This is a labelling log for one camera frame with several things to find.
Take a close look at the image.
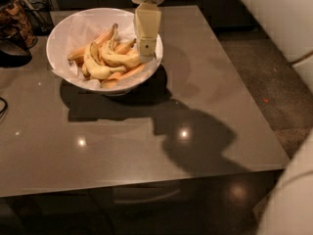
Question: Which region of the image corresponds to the orange banana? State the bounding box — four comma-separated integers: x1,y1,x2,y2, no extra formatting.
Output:
114,38,136,55
101,64,146,88
67,23,118,64

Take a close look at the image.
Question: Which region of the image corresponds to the yellow banana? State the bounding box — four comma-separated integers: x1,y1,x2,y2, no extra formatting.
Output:
101,40,141,69
84,42,126,79

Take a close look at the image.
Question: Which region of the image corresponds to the white bowl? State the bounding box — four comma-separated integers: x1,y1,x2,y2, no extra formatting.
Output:
45,7,164,97

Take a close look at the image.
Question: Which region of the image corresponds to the black cable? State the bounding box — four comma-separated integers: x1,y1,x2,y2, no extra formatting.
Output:
0,96,9,118

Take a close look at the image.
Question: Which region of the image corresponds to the orange banana middle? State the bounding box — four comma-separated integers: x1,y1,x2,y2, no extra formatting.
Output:
114,38,136,55

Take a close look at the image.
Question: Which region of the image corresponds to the black kettle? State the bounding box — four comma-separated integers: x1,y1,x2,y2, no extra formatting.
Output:
0,25,32,68

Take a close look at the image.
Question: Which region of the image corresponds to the orange banana right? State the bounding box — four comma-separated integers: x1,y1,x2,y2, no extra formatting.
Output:
101,64,146,88

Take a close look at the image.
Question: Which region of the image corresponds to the black wire basket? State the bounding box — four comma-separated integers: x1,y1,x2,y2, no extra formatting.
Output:
24,2,54,36

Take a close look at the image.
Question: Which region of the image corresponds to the patterned brown jar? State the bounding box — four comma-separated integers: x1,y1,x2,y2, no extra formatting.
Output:
0,0,37,48

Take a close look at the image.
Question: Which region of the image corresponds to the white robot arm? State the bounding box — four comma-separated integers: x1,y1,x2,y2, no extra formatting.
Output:
132,0,313,235

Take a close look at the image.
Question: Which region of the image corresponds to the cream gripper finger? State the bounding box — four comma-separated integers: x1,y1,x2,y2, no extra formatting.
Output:
134,2,161,63

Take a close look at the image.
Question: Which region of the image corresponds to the orange banana back left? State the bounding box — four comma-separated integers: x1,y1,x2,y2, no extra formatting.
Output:
67,23,118,64

